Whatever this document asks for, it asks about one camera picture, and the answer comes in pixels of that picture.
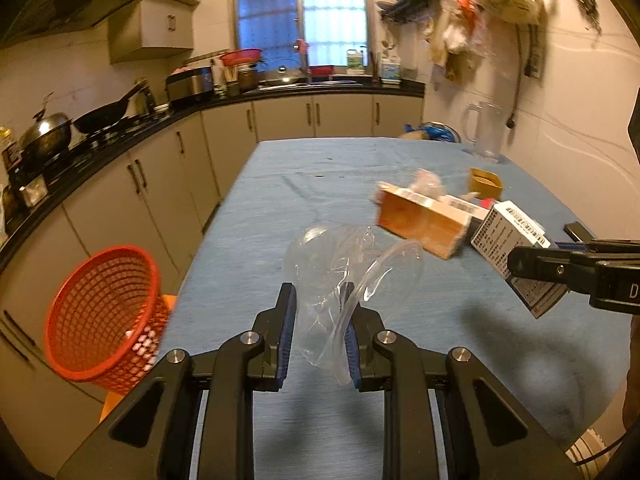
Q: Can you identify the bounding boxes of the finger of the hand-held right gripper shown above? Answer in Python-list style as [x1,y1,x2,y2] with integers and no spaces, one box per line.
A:
[549,240,593,254]
[507,244,576,295]

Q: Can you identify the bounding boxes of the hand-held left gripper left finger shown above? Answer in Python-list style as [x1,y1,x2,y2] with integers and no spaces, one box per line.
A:
[56,282,299,480]

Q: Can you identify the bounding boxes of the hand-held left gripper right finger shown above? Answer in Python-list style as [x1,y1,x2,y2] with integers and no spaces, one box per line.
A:
[341,302,583,480]

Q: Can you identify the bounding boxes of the white printed medicine box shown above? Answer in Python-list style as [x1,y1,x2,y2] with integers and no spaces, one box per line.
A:
[471,200,566,320]

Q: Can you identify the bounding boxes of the clear plastic bag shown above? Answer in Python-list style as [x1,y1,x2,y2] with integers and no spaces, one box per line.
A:
[282,222,425,387]

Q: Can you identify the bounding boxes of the orange cardboard box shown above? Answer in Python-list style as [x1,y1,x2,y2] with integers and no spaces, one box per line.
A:
[376,182,473,261]

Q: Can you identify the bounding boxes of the red plastic basket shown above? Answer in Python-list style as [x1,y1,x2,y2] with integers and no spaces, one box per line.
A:
[44,246,172,395]

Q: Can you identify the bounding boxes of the person's right forearm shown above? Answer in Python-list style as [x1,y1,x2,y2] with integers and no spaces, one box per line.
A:
[622,312,640,426]

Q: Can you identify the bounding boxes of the black phone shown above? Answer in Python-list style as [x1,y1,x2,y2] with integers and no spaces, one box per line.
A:
[564,222,596,243]

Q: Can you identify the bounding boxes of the small yellow cup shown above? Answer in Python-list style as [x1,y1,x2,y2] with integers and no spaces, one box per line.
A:
[467,167,505,201]

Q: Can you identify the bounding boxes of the crumpled clear plastic wrapper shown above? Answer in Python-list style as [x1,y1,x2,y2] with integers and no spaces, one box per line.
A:
[407,169,447,200]

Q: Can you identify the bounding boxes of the clear glass pitcher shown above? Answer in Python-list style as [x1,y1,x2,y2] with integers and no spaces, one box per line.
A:
[460,101,503,163]

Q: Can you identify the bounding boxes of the blue plastic bag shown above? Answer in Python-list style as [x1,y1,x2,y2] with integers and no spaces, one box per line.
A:
[404,121,463,145]

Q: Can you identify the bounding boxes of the orange stool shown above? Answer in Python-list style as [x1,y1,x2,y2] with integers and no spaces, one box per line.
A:
[99,294,178,423]

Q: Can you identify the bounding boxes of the beige lower kitchen cabinets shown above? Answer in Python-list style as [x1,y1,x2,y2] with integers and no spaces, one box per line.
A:
[0,94,425,413]

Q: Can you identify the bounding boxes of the beige kitchen cabinets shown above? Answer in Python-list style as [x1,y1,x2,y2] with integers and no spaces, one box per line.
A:
[65,0,201,65]
[0,94,425,413]

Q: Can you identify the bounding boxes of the glass pot lid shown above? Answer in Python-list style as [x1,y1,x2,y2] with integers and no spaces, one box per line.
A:
[265,62,301,86]

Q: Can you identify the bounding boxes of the black kitchen countertop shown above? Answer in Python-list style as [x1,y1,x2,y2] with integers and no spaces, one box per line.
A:
[0,80,426,271]

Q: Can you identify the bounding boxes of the gas stove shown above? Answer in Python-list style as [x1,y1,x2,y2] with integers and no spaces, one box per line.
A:
[75,112,166,146]

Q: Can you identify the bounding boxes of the rice cooker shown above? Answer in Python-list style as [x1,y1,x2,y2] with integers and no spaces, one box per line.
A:
[166,66,216,107]

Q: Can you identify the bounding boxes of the sink faucet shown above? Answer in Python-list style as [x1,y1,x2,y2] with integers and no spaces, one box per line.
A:
[294,39,313,83]

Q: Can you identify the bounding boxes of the red colander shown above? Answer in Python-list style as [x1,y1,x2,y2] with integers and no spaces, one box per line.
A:
[220,48,263,67]

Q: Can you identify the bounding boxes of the black wok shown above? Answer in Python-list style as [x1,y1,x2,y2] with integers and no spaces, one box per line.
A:
[72,82,148,135]

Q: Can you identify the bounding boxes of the square metal container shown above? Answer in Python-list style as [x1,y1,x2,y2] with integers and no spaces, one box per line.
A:
[20,175,48,208]

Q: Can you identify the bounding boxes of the metal pot with lid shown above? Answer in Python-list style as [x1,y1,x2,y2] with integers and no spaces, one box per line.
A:
[17,92,73,161]

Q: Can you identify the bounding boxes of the kitchen window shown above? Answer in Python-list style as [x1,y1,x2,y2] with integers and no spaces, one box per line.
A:
[231,0,373,68]

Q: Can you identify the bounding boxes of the beige upper kitchen cabinets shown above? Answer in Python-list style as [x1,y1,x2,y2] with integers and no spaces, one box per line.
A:
[65,0,201,65]

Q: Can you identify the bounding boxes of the dark sauce bottle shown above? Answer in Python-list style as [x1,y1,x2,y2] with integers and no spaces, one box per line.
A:
[0,126,20,173]

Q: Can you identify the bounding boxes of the range hood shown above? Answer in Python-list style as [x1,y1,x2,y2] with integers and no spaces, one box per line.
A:
[0,0,151,51]

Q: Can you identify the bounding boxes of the black hanging cable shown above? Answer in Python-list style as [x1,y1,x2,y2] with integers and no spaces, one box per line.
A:
[505,25,533,131]

